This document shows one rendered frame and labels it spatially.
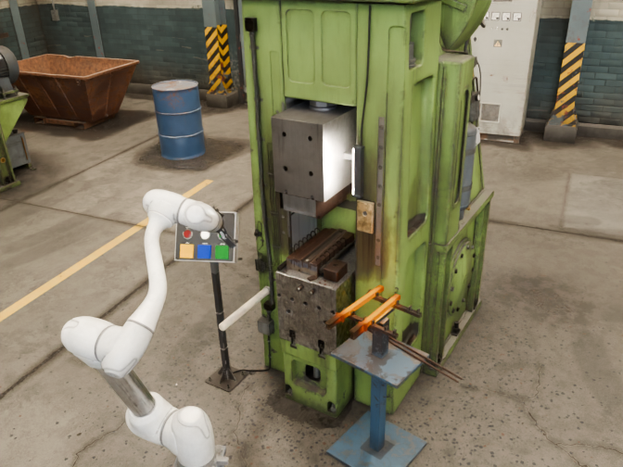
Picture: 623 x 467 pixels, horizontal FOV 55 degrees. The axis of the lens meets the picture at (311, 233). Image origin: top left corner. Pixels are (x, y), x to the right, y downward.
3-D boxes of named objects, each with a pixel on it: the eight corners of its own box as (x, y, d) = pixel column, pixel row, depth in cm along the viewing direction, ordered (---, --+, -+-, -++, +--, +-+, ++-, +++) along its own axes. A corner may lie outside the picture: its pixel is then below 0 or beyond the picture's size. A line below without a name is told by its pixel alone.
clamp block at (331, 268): (336, 283, 317) (336, 272, 314) (323, 279, 321) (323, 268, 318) (348, 272, 326) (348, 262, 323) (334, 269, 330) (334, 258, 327)
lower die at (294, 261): (317, 277, 323) (317, 263, 319) (286, 268, 332) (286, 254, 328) (353, 245, 354) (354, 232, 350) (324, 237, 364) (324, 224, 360)
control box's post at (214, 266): (227, 381, 387) (210, 231, 338) (222, 379, 389) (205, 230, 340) (231, 377, 390) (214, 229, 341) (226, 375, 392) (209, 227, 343)
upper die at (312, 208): (315, 217, 307) (315, 200, 302) (283, 209, 316) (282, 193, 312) (354, 189, 338) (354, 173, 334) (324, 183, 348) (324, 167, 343)
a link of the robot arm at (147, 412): (169, 454, 250) (129, 437, 259) (190, 420, 260) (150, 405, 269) (88, 353, 196) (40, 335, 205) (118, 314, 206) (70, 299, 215)
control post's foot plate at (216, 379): (229, 394, 376) (228, 383, 372) (202, 382, 387) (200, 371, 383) (250, 373, 393) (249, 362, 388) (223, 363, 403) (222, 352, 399)
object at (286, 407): (327, 445, 337) (327, 443, 336) (244, 408, 365) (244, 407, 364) (360, 402, 367) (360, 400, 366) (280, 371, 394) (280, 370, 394)
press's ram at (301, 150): (338, 206, 296) (338, 127, 278) (274, 191, 314) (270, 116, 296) (376, 177, 327) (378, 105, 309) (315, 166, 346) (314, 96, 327)
